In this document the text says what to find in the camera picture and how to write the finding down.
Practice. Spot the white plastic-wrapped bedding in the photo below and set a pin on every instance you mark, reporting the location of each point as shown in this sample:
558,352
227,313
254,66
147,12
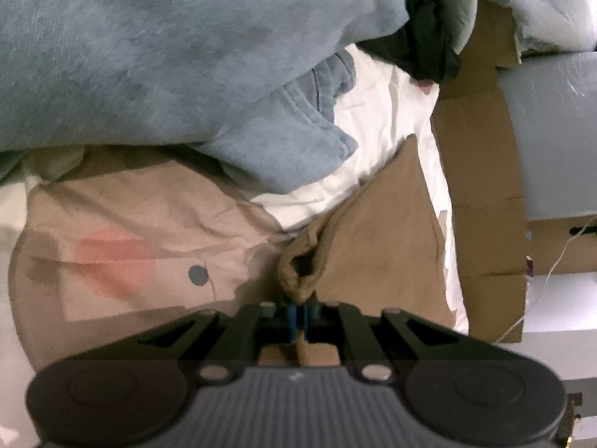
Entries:
550,9

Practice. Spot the brown printed t-shirt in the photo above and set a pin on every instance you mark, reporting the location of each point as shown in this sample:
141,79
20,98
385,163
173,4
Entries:
373,242

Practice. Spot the grey plush toy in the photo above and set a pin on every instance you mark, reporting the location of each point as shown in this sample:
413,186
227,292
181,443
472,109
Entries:
454,0

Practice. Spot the black clothing pile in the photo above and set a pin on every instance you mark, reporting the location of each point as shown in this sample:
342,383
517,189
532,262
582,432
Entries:
419,51

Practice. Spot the brown cardboard sheet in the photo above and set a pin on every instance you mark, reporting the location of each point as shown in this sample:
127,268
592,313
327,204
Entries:
485,172

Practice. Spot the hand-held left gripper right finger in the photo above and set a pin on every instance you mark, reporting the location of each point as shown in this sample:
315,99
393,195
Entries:
305,321

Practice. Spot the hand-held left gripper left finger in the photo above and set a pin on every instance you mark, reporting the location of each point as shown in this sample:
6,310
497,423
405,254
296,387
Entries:
292,322

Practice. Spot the grey washing machine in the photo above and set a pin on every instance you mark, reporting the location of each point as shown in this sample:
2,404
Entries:
559,140

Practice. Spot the grey-blue sweatshirt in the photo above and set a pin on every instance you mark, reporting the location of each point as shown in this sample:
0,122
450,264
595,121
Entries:
140,56

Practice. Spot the white cartoon-print bed sheet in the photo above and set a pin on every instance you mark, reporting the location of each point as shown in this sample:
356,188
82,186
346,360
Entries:
116,224

